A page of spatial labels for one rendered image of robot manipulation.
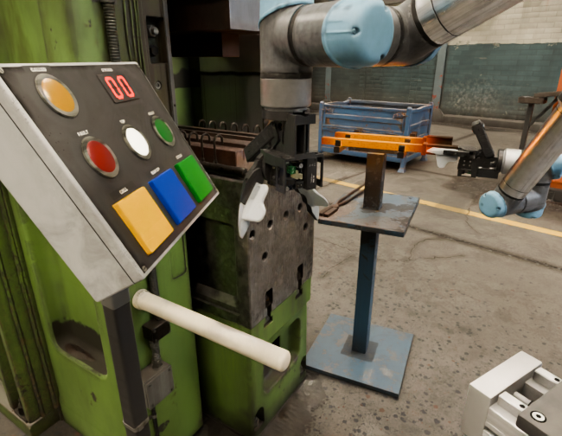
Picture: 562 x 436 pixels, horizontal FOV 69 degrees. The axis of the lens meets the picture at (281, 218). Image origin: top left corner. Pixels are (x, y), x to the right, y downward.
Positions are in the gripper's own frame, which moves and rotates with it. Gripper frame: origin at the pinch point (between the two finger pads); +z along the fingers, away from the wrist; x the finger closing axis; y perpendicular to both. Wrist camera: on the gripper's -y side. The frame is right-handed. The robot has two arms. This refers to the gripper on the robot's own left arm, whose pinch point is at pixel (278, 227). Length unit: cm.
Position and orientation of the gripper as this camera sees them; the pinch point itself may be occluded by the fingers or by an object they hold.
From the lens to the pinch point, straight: 69.5
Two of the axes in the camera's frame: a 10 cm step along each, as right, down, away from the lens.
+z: 0.0, 9.3, 3.6
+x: 8.5, -1.9, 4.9
